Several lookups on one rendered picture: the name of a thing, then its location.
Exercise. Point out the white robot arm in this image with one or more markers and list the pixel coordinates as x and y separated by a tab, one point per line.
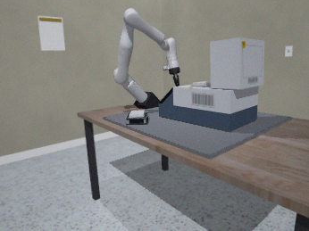
121	75

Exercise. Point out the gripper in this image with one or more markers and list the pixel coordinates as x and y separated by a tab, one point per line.
175	76

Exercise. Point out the white benchtop thermal cycler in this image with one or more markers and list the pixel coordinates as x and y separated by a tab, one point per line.
237	66

